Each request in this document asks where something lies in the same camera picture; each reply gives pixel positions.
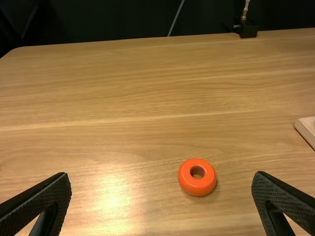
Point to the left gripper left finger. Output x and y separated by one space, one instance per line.
29 209

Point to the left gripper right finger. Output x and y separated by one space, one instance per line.
288 196

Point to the wooden peg base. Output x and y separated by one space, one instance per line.
308 132

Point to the black clamp stand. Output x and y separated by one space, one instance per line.
248 30

